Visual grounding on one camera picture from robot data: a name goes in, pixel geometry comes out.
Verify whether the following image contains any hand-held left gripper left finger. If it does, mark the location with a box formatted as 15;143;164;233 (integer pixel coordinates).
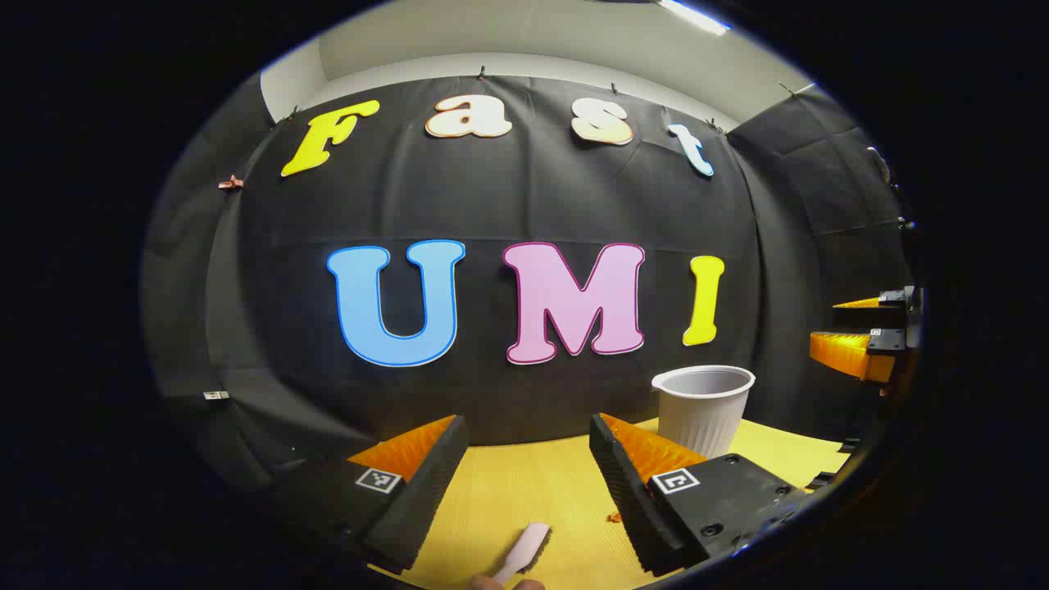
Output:
279;414;470;575

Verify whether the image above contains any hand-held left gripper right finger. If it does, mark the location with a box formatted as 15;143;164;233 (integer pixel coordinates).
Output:
589;412;814;577

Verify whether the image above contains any white ribbed garbage bin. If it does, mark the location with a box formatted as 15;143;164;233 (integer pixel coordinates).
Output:
652;365;756;460

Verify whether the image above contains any small pink broom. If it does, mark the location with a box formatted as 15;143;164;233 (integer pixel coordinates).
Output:
492;522;552;586

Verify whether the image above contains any yellow wooden desktop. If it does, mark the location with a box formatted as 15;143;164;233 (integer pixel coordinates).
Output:
369;416;853;590

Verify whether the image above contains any ceiling light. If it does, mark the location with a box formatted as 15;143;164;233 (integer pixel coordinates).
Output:
656;0;732;37

